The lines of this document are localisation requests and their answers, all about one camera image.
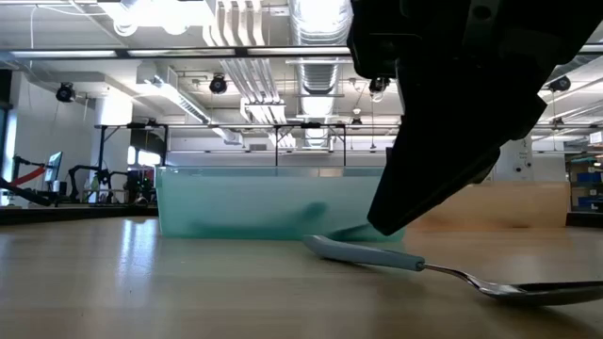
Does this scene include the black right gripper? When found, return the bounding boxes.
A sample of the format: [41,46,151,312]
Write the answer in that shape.
[367,0,566,236]

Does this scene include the light blue handled spoon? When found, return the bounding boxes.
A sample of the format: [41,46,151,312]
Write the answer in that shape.
[302,234,603,308]

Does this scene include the translucent green plastic bin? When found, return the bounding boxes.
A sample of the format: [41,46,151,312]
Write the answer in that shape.
[155,165,406,242]

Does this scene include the background storage shelving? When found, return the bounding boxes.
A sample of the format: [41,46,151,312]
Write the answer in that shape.
[567,153,603,213]

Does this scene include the black overhead beam with lights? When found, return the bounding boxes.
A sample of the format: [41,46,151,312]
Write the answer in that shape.
[0,44,603,60]

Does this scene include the white linear ceiling light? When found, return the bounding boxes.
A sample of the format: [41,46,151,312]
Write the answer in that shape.
[136,74,213,127]

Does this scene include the black background robot arms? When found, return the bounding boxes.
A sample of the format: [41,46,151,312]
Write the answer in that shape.
[68,163,156,204]

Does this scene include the slim background monitor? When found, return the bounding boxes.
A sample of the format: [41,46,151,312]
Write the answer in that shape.
[43,150,64,186]

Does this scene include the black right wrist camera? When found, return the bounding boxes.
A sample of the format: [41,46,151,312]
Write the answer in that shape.
[348,0,401,80]

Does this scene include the black background table frame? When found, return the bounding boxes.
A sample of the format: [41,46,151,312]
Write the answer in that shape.
[93,121,349,189]

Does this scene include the silver spiral air duct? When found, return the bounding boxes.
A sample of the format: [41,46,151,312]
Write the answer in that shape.
[287,0,353,150]

